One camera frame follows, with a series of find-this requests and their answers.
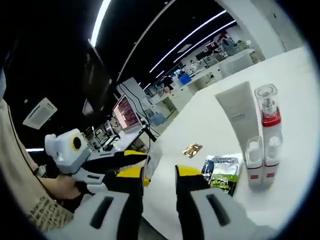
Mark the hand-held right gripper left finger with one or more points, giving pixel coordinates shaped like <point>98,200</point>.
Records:
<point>120,212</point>

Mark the white building pillar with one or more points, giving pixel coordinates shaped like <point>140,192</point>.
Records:
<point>250,25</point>

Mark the white lab counter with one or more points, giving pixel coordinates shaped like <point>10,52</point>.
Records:
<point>180,97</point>

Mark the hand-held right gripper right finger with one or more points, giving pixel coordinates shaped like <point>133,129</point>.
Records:
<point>192,212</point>

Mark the dark blue skincare sachet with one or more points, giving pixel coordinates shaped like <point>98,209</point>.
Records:
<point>208,170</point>

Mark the dark hanging monitor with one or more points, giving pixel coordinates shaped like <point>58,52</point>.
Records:
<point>96,75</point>

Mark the white skincare tube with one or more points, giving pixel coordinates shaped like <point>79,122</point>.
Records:
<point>240,112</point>

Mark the ceiling air conditioner unit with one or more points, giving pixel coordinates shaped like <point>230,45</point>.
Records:
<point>40,113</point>

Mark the open laptop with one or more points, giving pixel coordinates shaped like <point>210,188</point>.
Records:
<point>126,115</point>

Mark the gold skincare sachet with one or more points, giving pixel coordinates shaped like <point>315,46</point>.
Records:
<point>192,150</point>

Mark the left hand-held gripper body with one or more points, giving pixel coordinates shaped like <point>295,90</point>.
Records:
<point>68,155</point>

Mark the blue water jug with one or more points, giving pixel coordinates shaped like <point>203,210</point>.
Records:
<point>157,119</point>

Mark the large red-ringed skincare bottle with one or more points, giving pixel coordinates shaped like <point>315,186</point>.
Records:
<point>271,120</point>

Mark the person's left hand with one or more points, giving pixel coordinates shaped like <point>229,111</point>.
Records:
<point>63,187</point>

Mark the blue plastic crate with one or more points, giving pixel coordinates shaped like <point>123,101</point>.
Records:
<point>185,78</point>

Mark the small red-label skincare bottle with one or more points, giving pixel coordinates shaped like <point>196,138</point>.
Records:
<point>272,172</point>
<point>253,172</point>

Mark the green skincare sachet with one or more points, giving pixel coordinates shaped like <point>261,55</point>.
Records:
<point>225,180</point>

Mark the white office chair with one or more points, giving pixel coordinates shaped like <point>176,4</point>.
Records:
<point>235,66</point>

